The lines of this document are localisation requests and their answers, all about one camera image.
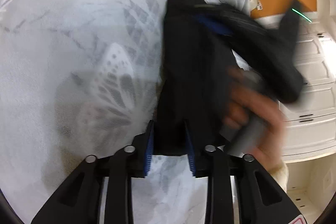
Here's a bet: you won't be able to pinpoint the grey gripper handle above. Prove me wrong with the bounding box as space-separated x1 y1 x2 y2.
223 69 268 158

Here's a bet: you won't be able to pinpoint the white butterfly pattern bedspread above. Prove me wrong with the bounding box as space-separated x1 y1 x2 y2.
1 0 212 223

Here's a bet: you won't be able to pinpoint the person's right hand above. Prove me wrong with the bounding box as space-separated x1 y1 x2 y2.
223 68 285 170

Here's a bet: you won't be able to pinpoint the white drawer chest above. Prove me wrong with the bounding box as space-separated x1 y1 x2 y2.
279 13 335 163

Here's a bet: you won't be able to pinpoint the black pants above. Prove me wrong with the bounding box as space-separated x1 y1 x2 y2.
154 0 237 157

